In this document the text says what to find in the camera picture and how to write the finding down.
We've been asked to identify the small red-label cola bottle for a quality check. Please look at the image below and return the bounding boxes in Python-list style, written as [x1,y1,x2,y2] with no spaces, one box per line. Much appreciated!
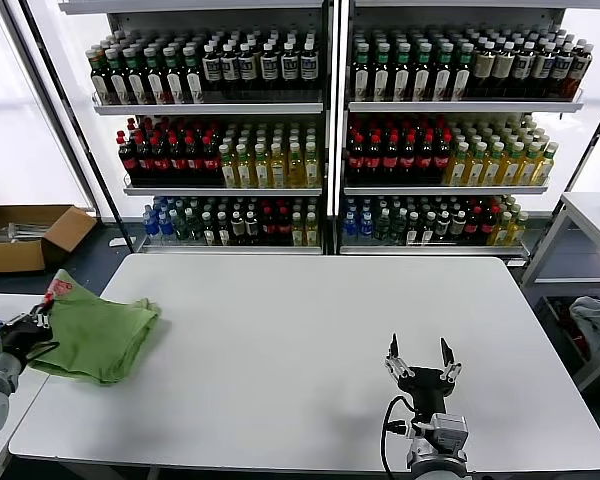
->
[276,207,293,246]
[260,207,278,246]
[465,205,483,244]
[480,205,499,244]

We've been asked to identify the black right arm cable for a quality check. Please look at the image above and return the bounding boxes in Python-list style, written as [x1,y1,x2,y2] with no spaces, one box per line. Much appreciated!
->
[381,395,422,474]

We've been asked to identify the white-label dark drink bottle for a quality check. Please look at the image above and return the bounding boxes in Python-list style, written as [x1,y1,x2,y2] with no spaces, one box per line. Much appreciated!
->
[238,42,259,94]
[259,42,280,93]
[530,43,556,99]
[220,43,240,94]
[280,41,300,93]
[201,43,221,94]
[511,42,536,99]
[549,44,576,99]
[299,40,318,93]

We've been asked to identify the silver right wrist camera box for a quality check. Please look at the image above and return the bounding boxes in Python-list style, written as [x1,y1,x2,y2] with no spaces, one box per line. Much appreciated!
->
[429,413,469,449]

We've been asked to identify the green-cap dark tea bottle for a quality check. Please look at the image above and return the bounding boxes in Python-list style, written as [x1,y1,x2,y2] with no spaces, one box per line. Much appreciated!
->
[104,48,129,106]
[453,43,475,101]
[143,46,166,106]
[413,42,434,101]
[162,46,185,105]
[88,52,111,106]
[373,42,392,101]
[181,45,205,105]
[433,42,455,101]
[393,42,413,101]
[351,42,371,101]
[122,47,147,106]

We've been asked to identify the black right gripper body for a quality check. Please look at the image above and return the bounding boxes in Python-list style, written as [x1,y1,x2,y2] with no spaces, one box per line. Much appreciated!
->
[397,366,457,416]

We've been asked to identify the black window frame post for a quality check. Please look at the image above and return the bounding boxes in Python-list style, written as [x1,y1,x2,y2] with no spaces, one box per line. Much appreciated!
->
[17,0,136,254]

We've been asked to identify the beige-label dark drink bottle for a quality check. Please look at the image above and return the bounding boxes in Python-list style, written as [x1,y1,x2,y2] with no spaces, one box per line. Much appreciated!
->
[491,41,516,99]
[472,40,497,99]

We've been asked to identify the white side table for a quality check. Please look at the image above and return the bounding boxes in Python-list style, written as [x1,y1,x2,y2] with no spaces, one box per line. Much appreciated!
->
[0,293,97,480]

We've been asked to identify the grey crumpled cloth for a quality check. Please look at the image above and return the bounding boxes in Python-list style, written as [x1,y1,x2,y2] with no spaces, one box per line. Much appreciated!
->
[568,294,600,354]

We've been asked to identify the red-cap cola bottle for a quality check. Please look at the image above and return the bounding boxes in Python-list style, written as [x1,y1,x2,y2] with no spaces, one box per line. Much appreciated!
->
[133,135,155,184]
[167,135,187,184]
[383,132,402,182]
[201,134,221,184]
[400,132,418,182]
[349,132,367,182]
[184,135,204,184]
[366,132,384,182]
[149,135,171,184]
[116,130,140,184]
[417,131,435,182]
[433,131,453,182]

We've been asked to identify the red-brown tea bottle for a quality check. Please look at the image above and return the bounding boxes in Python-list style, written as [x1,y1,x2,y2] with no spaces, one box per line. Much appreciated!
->
[566,44,593,99]

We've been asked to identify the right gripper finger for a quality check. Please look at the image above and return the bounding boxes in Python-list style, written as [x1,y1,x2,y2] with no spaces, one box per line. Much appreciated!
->
[384,332,414,379]
[440,337,464,383]

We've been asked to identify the grey metal frame table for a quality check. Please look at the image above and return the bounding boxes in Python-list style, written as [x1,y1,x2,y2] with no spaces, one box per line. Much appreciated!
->
[518,191,600,391]

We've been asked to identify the white shelf unit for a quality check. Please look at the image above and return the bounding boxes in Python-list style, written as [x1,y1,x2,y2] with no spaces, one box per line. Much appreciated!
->
[58,0,338,257]
[338,0,600,266]

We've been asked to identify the red cloth item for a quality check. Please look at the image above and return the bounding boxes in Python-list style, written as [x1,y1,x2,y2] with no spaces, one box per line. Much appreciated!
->
[554,297,591,359]

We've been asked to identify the metal parts in bags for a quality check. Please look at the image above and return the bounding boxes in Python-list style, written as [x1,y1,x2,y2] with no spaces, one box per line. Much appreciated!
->
[0,223,49,246]

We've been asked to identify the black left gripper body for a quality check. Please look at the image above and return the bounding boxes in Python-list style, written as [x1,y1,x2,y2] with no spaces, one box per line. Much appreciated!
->
[0,319,54,369]

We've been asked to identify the green t-shirt with red print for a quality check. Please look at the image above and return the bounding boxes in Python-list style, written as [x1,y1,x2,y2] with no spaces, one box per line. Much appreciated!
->
[25,268,162,385]

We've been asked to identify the black storage crate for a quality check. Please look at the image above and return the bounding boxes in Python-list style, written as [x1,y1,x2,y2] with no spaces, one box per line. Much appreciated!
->
[534,294,594,376]

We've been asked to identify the open cardboard box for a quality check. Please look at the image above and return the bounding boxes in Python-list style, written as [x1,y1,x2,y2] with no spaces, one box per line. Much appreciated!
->
[0,204,99,276]

